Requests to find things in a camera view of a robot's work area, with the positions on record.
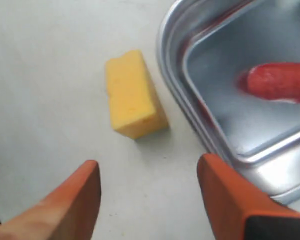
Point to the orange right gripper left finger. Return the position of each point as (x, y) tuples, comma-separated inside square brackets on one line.
[(68, 213)]

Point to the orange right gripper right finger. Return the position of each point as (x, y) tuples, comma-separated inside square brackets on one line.
[(238, 210)]

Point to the yellow toy cheese wedge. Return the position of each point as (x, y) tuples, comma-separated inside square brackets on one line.
[(134, 106)]

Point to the red toy sausage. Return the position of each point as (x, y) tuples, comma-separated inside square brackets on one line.
[(277, 81)]

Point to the stainless steel lunchbox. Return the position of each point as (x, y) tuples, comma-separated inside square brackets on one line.
[(204, 48)]

